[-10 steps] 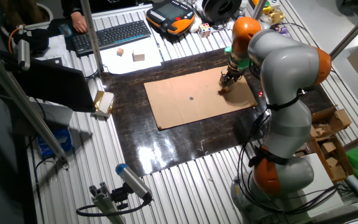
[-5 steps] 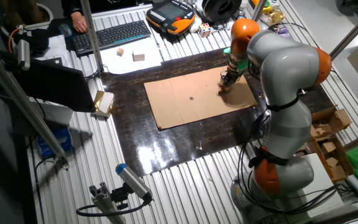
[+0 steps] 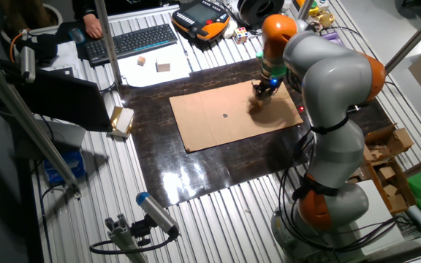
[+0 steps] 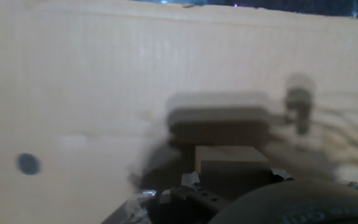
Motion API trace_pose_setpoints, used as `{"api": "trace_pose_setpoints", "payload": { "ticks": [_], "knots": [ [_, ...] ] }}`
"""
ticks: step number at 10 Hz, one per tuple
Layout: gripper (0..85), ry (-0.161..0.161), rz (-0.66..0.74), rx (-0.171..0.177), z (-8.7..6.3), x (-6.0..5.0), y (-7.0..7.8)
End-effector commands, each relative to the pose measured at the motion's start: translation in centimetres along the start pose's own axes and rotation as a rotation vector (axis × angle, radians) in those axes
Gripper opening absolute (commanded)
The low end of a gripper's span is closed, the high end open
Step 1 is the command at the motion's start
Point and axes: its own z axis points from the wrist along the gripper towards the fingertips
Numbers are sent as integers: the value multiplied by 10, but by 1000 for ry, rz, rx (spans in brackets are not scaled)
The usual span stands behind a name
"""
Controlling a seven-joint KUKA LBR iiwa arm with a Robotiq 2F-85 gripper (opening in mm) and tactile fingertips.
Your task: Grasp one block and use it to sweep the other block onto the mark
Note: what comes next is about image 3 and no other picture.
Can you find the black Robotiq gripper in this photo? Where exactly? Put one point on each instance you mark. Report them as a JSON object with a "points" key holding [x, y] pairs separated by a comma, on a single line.
{"points": [[267, 84]]}

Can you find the dark sleeved forearm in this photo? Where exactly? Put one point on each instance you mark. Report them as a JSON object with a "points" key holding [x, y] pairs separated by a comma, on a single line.
{"points": [[82, 8]]}

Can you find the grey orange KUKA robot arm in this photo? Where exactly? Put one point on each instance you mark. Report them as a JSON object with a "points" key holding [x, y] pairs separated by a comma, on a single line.
{"points": [[331, 80]]}

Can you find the pale wooden block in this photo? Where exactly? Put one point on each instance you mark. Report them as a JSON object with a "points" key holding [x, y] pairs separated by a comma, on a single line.
{"points": [[163, 66]]}

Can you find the person's bare hand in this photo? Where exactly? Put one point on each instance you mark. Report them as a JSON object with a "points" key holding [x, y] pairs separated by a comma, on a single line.
{"points": [[93, 26]]}

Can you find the brown cardboard sheet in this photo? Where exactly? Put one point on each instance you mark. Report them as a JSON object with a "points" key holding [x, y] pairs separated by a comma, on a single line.
{"points": [[210, 124]]}

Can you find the colourful puzzle cube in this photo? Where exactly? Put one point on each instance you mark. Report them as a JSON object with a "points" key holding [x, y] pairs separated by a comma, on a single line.
{"points": [[240, 35]]}

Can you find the white rounded object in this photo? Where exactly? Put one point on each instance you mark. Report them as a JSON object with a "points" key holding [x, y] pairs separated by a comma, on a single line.
{"points": [[229, 31]]}

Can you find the black filament spool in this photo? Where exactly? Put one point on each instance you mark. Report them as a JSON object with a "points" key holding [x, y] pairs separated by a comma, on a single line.
{"points": [[259, 11]]}

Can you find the purple plastic bag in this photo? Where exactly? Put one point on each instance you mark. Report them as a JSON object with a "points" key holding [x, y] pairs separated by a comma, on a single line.
{"points": [[333, 37]]}

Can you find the orange black teach pendant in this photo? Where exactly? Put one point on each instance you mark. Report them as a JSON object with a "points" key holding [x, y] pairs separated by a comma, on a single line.
{"points": [[201, 20]]}

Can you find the dark glossy mat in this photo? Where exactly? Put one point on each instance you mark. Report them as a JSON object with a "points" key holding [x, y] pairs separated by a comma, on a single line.
{"points": [[196, 171]]}

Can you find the white paper sheet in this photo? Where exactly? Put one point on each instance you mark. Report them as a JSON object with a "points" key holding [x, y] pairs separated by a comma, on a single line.
{"points": [[148, 75]]}

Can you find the small brown wooden cube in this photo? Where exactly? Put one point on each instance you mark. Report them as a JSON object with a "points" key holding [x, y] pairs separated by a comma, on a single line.
{"points": [[141, 61]]}

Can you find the torn cardboard box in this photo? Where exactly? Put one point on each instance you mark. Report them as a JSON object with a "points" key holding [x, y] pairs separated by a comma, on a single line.
{"points": [[389, 142]]}

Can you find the black computer keyboard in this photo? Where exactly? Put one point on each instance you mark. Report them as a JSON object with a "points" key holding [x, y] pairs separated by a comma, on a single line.
{"points": [[130, 44]]}

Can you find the gold and white box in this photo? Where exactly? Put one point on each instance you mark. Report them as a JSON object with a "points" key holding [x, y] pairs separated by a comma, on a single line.
{"points": [[122, 121]]}

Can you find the open cardboard box with scraps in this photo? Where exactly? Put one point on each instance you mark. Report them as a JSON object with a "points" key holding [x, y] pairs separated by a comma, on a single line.
{"points": [[397, 193]]}

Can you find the dark computer mouse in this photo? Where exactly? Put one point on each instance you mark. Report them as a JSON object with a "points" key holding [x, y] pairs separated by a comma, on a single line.
{"points": [[76, 36]]}

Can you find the black laptop screen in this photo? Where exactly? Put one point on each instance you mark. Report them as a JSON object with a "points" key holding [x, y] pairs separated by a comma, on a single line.
{"points": [[64, 100]]}

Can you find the grey aluminium profile stub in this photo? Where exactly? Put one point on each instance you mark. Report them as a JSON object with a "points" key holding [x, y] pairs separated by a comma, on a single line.
{"points": [[123, 237]]}

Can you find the white paper roll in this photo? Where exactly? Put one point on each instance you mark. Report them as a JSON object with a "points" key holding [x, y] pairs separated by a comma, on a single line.
{"points": [[420, 221]]}

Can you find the grey flat box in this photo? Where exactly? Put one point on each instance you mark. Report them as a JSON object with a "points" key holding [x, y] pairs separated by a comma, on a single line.
{"points": [[64, 135]]}

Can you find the white paper stack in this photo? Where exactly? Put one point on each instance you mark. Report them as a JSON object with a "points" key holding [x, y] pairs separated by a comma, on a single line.
{"points": [[62, 58]]}

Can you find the blue plastic package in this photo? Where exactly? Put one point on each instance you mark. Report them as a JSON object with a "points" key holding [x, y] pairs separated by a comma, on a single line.
{"points": [[66, 168]]}

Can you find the white round bin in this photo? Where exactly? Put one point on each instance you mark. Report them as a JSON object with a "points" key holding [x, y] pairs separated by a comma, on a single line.
{"points": [[55, 11]]}

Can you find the black fabric pouch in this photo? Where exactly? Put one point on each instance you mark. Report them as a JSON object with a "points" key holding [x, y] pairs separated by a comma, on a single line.
{"points": [[38, 46]]}

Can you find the silver metal bracket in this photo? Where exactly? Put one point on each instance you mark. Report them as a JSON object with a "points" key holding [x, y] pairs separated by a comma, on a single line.
{"points": [[353, 108]]}

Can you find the thin aluminium post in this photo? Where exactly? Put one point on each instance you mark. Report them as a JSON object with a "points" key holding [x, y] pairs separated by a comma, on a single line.
{"points": [[305, 9]]}

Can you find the silver camera with blue cap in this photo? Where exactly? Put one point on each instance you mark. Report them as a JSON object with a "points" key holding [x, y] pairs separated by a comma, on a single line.
{"points": [[157, 213]]}

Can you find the slanted aluminium frame bar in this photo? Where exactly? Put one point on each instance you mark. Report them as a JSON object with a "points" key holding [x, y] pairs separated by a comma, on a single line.
{"points": [[417, 34]]}

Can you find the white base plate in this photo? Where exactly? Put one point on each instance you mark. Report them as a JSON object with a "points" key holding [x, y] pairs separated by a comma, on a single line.
{"points": [[378, 212]]}

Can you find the upright aluminium post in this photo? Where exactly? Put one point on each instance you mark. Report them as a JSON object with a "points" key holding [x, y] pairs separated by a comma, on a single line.
{"points": [[107, 40]]}

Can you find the black camera bracket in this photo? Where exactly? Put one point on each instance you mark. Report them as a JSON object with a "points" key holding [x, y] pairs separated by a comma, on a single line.
{"points": [[141, 230]]}

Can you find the long aluminium frame bar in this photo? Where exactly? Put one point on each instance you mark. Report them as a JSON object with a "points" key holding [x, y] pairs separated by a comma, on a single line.
{"points": [[27, 120]]}

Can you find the silver depth camera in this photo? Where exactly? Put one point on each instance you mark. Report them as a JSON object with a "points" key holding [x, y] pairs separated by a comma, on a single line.
{"points": [[27, 64]]}

